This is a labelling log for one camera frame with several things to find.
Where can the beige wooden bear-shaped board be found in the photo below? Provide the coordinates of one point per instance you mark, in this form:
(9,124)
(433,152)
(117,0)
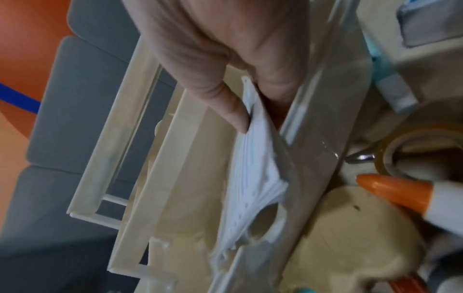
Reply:
(347,237)

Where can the person's right hand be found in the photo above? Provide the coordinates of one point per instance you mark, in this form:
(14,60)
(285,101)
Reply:
(224,37)

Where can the cream tiered organizer box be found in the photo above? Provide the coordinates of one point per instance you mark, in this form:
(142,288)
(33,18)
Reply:
(188,186)

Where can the teal white slim pen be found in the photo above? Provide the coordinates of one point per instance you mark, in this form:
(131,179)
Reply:
(396,88)

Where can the white striped notepad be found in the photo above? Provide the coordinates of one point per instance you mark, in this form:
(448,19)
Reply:
(256,171)

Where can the white glue bottle orange cap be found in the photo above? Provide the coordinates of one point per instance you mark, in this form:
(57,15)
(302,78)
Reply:
(398,190)

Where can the clear tape roll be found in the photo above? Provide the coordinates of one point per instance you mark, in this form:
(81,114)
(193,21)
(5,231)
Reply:
(383,154)

